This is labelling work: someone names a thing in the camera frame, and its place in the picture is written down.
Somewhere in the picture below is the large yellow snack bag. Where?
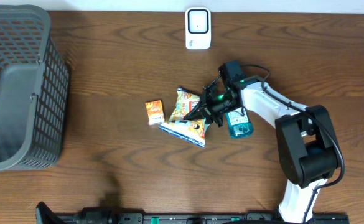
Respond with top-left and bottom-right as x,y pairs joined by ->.
159,88 -> 209,147

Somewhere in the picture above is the teal mouthwash bottle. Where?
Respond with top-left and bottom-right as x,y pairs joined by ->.
226,107 -> 254,139

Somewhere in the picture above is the orange small snack box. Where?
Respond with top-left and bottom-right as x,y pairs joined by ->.
145,100 -> 165,125

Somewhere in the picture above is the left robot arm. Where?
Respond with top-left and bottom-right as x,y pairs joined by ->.
35,202 -> 119,224

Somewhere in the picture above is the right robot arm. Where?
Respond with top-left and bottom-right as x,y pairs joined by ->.
184,78 -> 345,223

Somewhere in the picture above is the grey plastic basket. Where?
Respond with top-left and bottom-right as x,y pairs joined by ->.
0,5 -> 70,171

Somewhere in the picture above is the right black cable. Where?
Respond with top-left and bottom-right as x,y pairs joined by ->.
240,63 -> 346,224

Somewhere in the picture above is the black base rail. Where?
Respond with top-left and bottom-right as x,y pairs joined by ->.
57,212 -> 350,224

